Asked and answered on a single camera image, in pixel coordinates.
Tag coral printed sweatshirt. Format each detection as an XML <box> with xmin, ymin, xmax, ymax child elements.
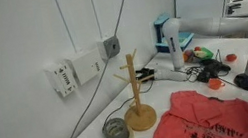
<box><xmin>134</xmin><ymin>79</ymin><xmax>248</xmax><ymax>138</ymax></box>

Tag wooden mug tree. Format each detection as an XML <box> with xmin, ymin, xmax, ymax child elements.
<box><xmin>109</xmin><ymin>46</ymin><xmax>159</xmax><ymax>135</ymax></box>

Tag grey junction box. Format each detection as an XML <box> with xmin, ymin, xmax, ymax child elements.
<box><xmin>95</xmin><ymin>33</ymin><xmax>123</xmax><ymax>62</ymax></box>

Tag blue plastic rack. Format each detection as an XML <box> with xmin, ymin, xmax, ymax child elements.
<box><xmin>149</xmin><ymin>7</ymin><xmax>197</xmax><ymax>56</ymax></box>

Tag orange purple toy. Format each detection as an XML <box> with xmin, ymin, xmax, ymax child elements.
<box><xmin>181</xmin><ymin>48</ymin><xmax>197</xmax><ymax>64</ymax></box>

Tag red toy ball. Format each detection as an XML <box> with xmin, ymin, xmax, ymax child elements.
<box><xmin>193</xmin><ymin>45</ymin><xmax>202</xmax><ymax>53</ymax></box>

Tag green toy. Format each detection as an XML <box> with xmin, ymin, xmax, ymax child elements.
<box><xmin>195</xmin><ymin>45</ymin><xmax>216</xmax><ymax>63</ymax></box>

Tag orange cup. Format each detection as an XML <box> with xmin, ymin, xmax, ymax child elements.
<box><xmin>206</xmin><ymin>76</ymin><xmax>227</xmax><ymax>92</ymax></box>

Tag small red round object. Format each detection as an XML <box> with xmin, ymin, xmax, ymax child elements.
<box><xmin>224</xmin><ymin>52</ymin><xmax>239</xmax><ymax>63</ymax></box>

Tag plain white wall box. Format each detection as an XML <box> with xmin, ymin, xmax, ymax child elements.
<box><xmin>64</xmin><ymin>46</ymin><xmax>109</xmax><ymax>88</ymax></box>

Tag thin black table cable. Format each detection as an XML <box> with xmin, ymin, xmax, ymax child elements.
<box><xmin>99</xmin><ymin>79</ymin><xmax>160</xmax><ymax>126</ymax></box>

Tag white wall socket black markings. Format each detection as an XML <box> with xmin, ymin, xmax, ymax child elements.
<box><xmin>42</xmin><ymin>57</ymin><xmax>81</xmax><ymax>101</ymax></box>

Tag grey wall cable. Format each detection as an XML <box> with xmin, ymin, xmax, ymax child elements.
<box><xmin>34</xmin><ymin>0</ymin><xmax>159</xmax><ymax>138</ymax></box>

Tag white wall conduit pipe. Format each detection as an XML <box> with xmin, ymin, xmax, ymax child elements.
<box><xmin>88</xmin><ymin>0</ymin><xmax>104</xmax><ymax>41</ymax></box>
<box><xmin>52</xmin><ymin>0</ymin><xmax>78</xmax><ymax>57</ymax></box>

